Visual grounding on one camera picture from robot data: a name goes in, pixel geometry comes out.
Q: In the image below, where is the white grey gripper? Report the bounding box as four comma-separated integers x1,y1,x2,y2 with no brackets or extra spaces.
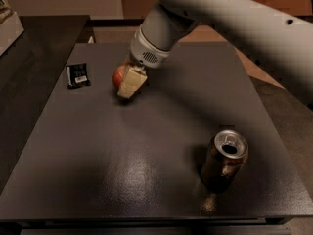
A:
117,27,170,99

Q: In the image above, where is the red apple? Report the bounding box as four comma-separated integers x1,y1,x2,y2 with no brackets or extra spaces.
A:
112,65,125,90

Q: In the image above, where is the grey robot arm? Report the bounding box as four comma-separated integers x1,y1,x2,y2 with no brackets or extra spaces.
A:
115,0,313,106

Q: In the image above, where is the black snack packet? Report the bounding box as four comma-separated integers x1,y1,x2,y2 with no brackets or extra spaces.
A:
67,63,91,89

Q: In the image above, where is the brown soda can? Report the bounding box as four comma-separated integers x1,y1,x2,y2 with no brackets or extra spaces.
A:
201,130,248,193

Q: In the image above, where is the white box at left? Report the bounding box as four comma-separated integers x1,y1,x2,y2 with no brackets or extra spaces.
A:
0,0,24,56

